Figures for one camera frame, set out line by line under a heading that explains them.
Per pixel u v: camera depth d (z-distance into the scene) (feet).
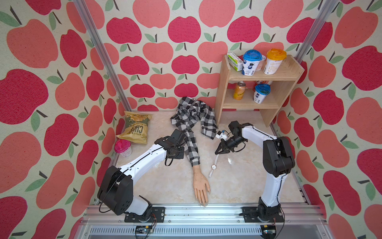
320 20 2.41
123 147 2.90
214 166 2.97
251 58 2.45
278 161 1.71
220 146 2.81
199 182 2.69
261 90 2.97
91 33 2.53
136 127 3.32
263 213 2.16
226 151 2.73
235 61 2.71
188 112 3.61
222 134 2.96
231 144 2.71
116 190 1.38
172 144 2.02
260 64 2.65
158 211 2.46
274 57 2.42
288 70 2.70
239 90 3.06
